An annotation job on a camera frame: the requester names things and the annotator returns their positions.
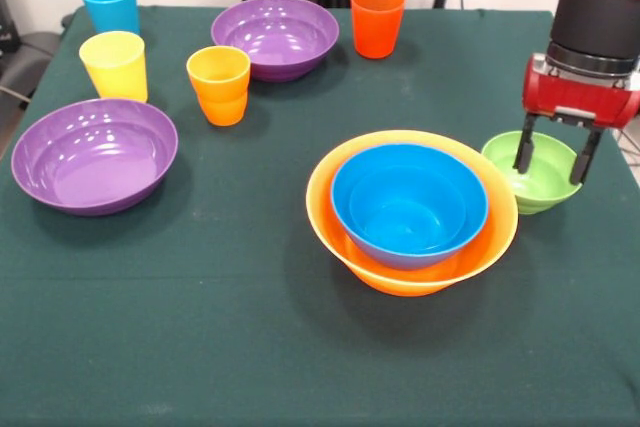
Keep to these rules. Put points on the small light blue bowl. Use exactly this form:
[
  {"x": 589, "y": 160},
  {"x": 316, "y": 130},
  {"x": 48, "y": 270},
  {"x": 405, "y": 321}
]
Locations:
[{"x": 400, "y": 217}]

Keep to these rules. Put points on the blue cup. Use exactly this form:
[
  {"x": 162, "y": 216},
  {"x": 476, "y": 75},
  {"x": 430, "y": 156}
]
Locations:
[{"x": 112, "y": 7}]

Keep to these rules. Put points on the red cup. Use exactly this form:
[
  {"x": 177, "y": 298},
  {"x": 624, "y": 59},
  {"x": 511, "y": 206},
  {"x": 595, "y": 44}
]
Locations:
[{"x": 375, "y": 27}]

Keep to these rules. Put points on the large orange bowl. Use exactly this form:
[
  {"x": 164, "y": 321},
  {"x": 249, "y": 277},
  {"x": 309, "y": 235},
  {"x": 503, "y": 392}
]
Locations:
[{"x": 400, "y": 282}]

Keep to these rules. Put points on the orange cup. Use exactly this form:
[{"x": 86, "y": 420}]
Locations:
[{"x": 220, "y": 97}]

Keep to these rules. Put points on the yellow cup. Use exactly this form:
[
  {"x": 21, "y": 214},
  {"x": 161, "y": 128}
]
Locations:
[{"x": 117, "y": 72}]

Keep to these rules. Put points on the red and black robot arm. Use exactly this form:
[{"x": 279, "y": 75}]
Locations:
[{"x": 595, "y": 7}]

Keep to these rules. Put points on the dark green tablecloth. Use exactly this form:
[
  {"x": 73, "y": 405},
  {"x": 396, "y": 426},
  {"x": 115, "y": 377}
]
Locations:
[{"x": 200, "y": 297}]

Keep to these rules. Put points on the purple bowl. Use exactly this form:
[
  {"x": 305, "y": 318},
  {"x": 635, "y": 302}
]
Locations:
[
  {"x": 95, "y": 162},
  {"x": 275, "y": 32}
]

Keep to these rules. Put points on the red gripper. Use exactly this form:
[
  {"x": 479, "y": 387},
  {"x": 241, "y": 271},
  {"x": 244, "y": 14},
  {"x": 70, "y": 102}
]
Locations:
[{"x": 575, "y": 97}]

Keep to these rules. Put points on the green bowl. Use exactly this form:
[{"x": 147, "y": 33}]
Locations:
[{"x": 547, "y": 187}]

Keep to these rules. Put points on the large blue bowl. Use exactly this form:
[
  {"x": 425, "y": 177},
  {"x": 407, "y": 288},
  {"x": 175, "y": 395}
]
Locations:
[{"x": 400, "y": 157}]

